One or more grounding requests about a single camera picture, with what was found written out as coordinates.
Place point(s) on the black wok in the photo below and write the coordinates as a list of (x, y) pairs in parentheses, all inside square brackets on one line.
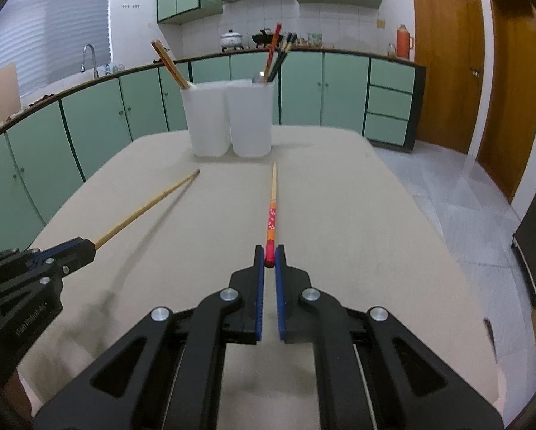
[(262, 38)]

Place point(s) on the white cooking pot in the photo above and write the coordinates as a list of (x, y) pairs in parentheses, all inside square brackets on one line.
[(231, 39)]

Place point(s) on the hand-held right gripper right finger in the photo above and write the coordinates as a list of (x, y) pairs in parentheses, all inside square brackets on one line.
[(280, 304)]

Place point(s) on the green base cabinets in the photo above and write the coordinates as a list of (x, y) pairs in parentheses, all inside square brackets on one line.
[(93, 112)]

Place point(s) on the wooden door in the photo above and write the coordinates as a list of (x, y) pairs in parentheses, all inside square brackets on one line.
[(514, 98), (442, 53)]

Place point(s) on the patterned ceramic jar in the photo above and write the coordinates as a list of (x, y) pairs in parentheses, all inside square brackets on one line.
[(315, 39)]

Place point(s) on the window blinds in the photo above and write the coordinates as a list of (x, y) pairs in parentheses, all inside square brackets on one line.
[(48, 31)]

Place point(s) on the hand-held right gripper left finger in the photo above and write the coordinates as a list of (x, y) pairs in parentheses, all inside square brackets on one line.
[(259, 304)]

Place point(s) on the red floral chopstick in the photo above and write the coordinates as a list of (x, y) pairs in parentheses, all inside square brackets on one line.
[(271, 224), (273, 45)]

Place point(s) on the person's left forearm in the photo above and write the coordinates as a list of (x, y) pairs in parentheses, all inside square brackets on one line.
[(17, 394)]

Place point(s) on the black chopstick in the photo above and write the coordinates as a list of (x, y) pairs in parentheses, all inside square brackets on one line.
[(280, 56), (286, 53)]

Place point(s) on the metal faucet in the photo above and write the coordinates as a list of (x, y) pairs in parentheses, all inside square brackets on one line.
[(92, 56)]

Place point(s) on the red thermos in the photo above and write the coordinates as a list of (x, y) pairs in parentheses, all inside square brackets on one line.
[(403, 42)]

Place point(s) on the plain wooden chopstick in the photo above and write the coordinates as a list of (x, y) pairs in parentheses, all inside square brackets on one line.
[(147, 209)]

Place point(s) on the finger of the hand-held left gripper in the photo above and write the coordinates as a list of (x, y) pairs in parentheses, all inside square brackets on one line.
[(57, 248), (77, 257)]

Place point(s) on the white plastic container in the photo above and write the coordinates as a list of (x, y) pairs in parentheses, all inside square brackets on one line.
[(250, 121), (205, 121)]

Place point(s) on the brown-ended wooden chopstick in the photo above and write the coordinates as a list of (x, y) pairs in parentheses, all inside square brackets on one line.
[(168, 63), (175, 61)]

